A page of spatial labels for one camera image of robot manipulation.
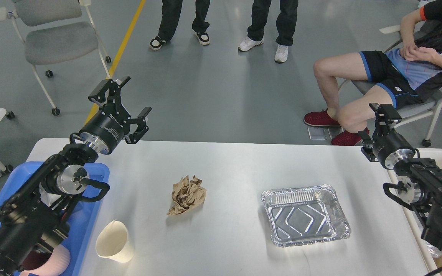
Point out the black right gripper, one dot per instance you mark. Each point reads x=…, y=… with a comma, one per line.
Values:
x=386, y=146

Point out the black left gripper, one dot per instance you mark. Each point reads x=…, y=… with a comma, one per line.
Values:
x=109, y=126

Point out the square stainless steel container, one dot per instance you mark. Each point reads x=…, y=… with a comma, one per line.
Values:
x=53, y=197

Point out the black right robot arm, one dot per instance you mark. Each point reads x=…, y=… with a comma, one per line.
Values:
x=419, y=187

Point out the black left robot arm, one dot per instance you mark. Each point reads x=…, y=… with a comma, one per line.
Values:
x=67, y=166

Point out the white waste bin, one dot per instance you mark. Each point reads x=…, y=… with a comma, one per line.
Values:
x=432, y=256

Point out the grey chair under person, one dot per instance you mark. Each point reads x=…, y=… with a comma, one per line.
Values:
x=431, y=107

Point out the seated person in shorts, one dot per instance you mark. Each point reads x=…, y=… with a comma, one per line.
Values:
x=404, y=76

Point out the grey office chair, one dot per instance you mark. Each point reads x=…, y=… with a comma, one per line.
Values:
x=56, y=44

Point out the crumpled brown paper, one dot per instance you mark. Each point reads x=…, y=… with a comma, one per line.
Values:
x=186, y=195

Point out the blue plastic tray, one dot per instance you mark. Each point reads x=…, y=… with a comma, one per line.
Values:
x=83, y=226

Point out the aluminium foil tray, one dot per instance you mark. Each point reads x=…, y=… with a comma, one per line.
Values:
x=301, y=216

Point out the cream paper cup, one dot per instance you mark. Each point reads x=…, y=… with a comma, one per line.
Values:
x=114, y=243

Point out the pink ribbed mug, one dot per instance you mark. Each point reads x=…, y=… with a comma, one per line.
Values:
x=46, y=264

